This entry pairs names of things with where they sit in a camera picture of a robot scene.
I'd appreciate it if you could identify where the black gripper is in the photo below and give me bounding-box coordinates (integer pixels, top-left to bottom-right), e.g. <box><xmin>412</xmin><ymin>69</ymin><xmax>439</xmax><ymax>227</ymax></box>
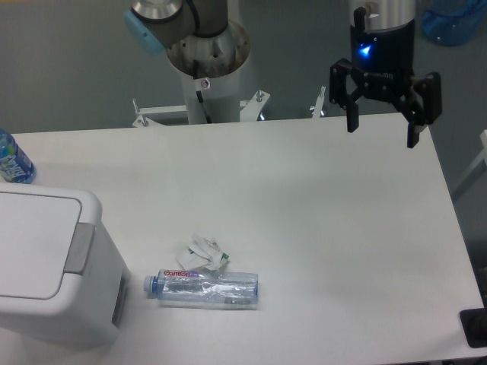
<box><xmin>329</xmin><ymin>6</ymin><xmax>441</xmax><ymax>148</ymax></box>

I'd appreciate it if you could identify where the white push-lid trash can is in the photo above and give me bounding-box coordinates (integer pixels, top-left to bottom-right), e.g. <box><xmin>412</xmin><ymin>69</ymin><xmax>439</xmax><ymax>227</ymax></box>
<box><xmin>1</xmin><ymin>182</ymin><xmax>130</xmax><ymax>345</ymax></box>

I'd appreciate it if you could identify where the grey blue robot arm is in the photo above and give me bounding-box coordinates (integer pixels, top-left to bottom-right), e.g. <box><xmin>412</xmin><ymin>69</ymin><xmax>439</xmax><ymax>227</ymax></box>
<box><xmin>123</xmin><ymin>1</ymin><xmax>442</xmax><ymax>148</ymax></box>

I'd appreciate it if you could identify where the large blue water jug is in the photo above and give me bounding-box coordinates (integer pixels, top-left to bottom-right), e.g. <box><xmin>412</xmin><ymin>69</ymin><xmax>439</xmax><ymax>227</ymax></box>
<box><xmin>420</xmin><ymin>1</ymin><xmax>486</xmax><ymax>46</ymax></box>

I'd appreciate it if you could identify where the crumpled white paper carton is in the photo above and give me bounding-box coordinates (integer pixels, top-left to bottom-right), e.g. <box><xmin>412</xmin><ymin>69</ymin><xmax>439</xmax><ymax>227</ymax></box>
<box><xmin>176</xmin><ymin>234</ymin><xmax>229</xmax><ymax>271</ymax></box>

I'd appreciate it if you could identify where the black device at table edge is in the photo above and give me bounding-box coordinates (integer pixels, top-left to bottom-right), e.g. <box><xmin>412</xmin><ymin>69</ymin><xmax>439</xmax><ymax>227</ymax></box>
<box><xmin>460</xmin><ymin>308</ymin><xmax>486</xmax><ymax>348</ymax></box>

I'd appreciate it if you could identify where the crushed clear plastic bottle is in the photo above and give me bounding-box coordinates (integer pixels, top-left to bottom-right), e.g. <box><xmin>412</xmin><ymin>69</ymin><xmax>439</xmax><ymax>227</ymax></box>
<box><xmin>143</xmin><ymin>269</ymin><xmax>259</xmax><ymax>310</ymax></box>

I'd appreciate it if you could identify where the blue labelled water bottle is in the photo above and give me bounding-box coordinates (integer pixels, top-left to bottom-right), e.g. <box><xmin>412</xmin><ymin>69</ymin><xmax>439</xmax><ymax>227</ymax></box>
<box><xmin>1</xmin><ymin>129</ymin><xmax>37</xmax><ymax>184</ymax></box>

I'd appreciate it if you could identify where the white frame at right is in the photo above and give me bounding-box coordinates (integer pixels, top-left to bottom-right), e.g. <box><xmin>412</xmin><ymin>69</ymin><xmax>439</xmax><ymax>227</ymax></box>
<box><xmin>450</xmin><ymin>130</ymin><xmax>486</xmax><ymax>203</ymax></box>

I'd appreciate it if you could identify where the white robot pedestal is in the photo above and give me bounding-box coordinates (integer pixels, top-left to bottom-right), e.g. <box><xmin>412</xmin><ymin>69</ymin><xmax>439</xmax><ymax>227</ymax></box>
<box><xmin>131</xmin><ymin>21</ymin><xmax>327</xmax><ymax>129</ymax></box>

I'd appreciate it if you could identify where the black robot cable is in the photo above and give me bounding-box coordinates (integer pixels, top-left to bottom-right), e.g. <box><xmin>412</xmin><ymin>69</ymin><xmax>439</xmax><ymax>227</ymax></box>
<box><xmin>192</xmin><ymin>59</ymin><xmax>213</xmax><ymax>125</ymax></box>

